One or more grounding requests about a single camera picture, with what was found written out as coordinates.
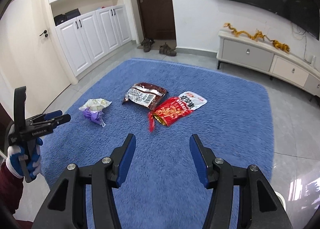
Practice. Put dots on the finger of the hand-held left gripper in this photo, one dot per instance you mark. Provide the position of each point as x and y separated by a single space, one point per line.
55 113
63 118

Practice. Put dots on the brown shoe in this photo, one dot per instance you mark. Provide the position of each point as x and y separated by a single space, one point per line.
172 52
163 48
147 47
146 41

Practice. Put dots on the person's left hand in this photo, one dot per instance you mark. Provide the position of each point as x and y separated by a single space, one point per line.
13 159

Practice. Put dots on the golden tiger figurine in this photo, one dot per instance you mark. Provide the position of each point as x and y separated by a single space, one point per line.
281 46

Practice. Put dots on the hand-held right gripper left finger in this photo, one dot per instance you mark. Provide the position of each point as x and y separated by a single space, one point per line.
126 160

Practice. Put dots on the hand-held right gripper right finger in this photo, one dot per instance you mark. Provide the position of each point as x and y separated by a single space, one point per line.
198 161

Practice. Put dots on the purple plastic wrapper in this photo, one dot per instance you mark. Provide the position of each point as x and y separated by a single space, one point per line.
93 117

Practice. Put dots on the black bag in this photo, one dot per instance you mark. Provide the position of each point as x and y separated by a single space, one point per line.
66 17

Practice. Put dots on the white router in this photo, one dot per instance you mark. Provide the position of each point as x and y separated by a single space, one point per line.
312 60

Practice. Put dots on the cream interior door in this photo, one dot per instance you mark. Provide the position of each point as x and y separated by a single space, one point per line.
25 56

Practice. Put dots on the person's left forearm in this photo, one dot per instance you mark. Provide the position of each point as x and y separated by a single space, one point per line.
10 189

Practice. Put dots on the golden dragon figurine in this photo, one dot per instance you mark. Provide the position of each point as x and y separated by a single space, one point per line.
257 36

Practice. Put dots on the dark red snack packet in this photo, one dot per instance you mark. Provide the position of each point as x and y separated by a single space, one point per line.
142 95

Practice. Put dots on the dark brown entrance door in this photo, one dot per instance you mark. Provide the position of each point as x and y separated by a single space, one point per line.
156 6

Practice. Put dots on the blue fluffy mat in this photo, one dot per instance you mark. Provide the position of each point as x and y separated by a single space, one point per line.
225 131

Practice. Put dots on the white television cabinet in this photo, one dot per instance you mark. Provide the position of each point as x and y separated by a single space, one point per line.
247 55

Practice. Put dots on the white base cabinet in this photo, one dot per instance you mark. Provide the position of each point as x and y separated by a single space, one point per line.
95 36

